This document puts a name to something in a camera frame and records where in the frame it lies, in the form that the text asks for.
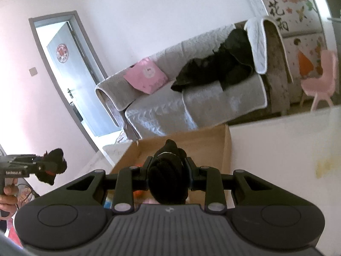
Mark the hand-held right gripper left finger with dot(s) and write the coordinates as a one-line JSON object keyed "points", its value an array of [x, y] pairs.
{"points": [[147, 169]]}

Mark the wall light switch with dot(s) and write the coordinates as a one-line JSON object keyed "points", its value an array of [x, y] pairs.
{"points": [[33, 71]]}

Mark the pink plastic chair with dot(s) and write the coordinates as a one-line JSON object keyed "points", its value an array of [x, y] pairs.
{"points": [[319, 85]]}

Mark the black sock bundle red band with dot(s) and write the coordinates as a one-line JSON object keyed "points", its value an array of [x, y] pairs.
{"points": [[53, 162]]}

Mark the grey sofa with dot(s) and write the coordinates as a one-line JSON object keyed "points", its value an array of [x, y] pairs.
{"points": [[277, 80]]}

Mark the white quilted armrest cover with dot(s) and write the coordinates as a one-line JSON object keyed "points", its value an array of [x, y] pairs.
{"points": [[257, 45]]}

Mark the floral decorated cabinet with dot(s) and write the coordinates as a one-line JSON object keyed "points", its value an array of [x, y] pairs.
{"points": [[295, 10]]}

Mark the cardboard box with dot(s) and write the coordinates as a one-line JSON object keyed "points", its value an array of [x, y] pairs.
{"points": [[202, 144]]}

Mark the person's left hand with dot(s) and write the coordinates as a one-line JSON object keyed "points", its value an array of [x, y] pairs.
{"points": [[8, 200]]}

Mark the pink cushion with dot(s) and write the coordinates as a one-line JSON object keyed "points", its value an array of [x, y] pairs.
{"points": [[145, 76]]}

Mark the grey door frame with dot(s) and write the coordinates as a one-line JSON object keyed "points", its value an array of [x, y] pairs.
{"points": [[40, 58]]}

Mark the round red door decoration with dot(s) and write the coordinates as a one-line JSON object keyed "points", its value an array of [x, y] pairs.
{"points": [[62, 53]]}

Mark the black clothes pile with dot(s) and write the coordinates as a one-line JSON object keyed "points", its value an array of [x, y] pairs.
{"points": [[213, 66]]}

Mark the white desktop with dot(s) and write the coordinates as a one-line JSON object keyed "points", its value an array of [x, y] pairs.
{"points": [[271, 144]]}

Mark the black sock bundle white stripe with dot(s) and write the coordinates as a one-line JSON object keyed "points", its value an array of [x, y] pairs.
{"points": [[167, 176]]}

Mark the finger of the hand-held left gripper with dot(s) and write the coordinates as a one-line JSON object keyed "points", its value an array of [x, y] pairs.
{"points": [[37, 166], [22, 157]]}

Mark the grey quilted sofa cover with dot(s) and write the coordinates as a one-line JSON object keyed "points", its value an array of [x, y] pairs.
{"points": [[159, 112], [170, 56], [229, 98]]}

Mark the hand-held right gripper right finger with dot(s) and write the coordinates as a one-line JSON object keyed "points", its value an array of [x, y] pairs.
{"points": [[190, 174]]}

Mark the grey door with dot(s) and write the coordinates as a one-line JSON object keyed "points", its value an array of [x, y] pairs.
{"points": [[80, 85]]}

